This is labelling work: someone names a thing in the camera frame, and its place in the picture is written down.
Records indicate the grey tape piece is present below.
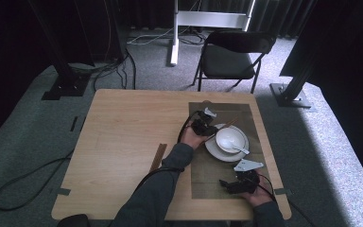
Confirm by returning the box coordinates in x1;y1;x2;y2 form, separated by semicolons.
273;187;295;196
51;187;72;197

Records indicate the person's right hand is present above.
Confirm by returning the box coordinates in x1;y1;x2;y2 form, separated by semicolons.
242;168;276;208

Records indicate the person's dark clothed leg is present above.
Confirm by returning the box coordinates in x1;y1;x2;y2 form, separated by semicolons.
56;214;91;227

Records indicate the black folding chair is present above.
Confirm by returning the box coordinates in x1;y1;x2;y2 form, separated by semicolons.
192;29;278;95

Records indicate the thick black floor cable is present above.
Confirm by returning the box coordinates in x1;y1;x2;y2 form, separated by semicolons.
0;150;76;212

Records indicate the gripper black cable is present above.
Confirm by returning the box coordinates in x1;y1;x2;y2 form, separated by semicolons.
131;110;200;202
257;173;317;227

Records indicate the person's left hand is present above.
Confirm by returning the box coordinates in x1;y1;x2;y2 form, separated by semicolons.
181;125;211;150

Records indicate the white ceramic spoon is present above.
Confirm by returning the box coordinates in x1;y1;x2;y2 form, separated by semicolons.
221;137;251;156

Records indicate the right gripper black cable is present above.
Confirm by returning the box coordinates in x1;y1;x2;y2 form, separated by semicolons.
257;173;317;227

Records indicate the brown woven placemat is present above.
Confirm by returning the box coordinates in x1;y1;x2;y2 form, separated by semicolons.
188;101;270;200

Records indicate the bundle of brown chopsticks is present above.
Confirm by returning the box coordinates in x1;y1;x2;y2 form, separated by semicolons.
149;143;168;173

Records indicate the white bowl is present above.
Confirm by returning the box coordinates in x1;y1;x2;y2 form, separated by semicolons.
215;126;248;155

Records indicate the black metal stand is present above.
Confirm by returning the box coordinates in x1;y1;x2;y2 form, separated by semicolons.
269;0;317;110
27;0;91;101

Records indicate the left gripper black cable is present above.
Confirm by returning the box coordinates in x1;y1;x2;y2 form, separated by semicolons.
131;110;200;202

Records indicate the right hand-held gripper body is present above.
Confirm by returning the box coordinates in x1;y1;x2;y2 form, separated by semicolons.
233;159;265;195

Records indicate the white floor cable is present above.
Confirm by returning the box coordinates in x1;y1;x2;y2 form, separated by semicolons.
127;27;175;45

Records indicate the bundle of black floor cables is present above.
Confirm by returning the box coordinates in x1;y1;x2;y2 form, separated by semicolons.
69;46;137;91

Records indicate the single brown wooden chopstick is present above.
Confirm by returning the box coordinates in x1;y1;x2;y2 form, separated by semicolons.
216;117;238;131
203;119;239;145

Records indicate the white round plate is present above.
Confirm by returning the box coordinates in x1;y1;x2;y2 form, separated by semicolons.
204;123;251;164

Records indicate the white metal stand frame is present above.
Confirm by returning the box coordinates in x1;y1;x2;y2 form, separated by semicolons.
169;0;257;67

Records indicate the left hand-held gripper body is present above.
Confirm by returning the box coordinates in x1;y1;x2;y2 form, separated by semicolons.
190;107;218;136

